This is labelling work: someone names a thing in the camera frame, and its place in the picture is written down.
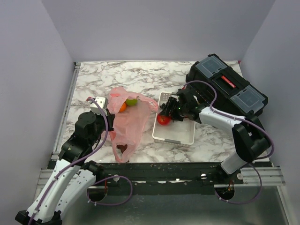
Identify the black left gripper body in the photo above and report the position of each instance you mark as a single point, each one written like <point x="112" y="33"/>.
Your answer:
<point x="101" y="128"/>

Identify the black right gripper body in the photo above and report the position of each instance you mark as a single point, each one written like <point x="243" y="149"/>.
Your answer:
<point x="178" y="111"/>

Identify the red fake apple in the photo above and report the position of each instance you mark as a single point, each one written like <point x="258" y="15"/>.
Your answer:
<point x="163" y="120"/>

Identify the orange fake tangerine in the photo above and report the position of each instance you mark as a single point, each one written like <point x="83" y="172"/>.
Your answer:
<point x="123" y="108"/>

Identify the pink plastic bag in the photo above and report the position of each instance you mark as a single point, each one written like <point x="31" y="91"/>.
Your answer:
<point x="128" y="125"/>

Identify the dark fake grape bunch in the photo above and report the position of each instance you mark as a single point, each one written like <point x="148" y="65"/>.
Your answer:
<point x="165" y="107"/>

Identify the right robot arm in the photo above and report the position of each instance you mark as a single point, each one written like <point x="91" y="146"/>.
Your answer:
<point x="250" y="139"/>

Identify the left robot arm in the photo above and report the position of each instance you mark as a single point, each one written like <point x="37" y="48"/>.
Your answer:
<point x="71" y="175"/>

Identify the green fake apple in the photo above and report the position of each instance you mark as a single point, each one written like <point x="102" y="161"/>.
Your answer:
<point x="131" y="102"/>

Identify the white perforated plastic basket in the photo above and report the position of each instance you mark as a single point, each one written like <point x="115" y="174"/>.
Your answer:
<point x="181" y="133"/>

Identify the brown toy faucet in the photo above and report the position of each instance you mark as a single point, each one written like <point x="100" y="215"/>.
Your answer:
<point x="122" y="148"/>

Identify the black plastic toolbox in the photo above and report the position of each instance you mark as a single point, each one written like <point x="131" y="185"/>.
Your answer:
<point x="235" y="95"/>

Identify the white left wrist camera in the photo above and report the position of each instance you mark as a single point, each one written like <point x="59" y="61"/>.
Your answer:
<point x="97" y="102"/>

